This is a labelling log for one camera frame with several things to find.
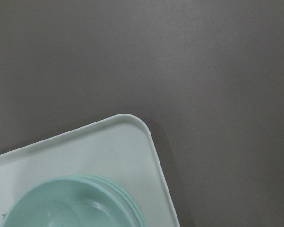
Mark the green bowl on tray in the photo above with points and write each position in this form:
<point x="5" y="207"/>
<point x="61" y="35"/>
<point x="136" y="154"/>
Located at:
<point x="130" y="196"/>

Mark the green bowl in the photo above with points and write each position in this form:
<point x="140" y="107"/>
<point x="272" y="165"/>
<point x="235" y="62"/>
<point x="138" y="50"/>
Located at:
<point x="69" y="202"/>
<point x="130" y="196"/>
<point x="123" y="191"/>

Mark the cream rectangular tray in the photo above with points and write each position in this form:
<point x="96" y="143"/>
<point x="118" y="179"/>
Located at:
<point x="119" y="148"/>

